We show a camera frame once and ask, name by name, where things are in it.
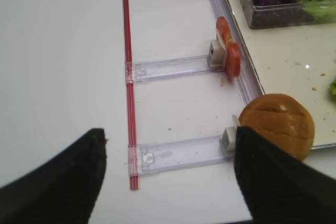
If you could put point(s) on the left red rail strip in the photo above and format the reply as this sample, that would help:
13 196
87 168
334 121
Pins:
132 136

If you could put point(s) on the upright tomato slices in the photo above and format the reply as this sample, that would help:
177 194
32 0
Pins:
224 36

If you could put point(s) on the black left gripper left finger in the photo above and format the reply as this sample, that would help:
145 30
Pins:
64 189

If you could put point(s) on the clear pusher track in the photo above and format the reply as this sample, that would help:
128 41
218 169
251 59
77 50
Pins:
162 69
148 159

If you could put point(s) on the white pusher block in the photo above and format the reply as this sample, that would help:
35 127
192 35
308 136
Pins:
228 140
217 54

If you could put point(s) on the white left upper pusher block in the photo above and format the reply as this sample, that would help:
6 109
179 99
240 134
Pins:
217 54

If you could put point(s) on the plain brown bread bun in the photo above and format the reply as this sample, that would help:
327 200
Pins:
283 121

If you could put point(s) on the white left lower pusher block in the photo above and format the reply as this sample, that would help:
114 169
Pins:
228 140

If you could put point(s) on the left lower clear pusher track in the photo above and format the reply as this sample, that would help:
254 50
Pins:
148 159

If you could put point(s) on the white metal tray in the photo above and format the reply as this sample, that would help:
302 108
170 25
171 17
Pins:
298 61

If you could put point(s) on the lettuce leaf on tray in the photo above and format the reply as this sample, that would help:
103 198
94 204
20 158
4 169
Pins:
332 90

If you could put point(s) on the left upper clear pusher track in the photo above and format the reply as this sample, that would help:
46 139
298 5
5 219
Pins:
162 69

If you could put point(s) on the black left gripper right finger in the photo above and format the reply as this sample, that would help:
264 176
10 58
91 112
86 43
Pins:
278 188

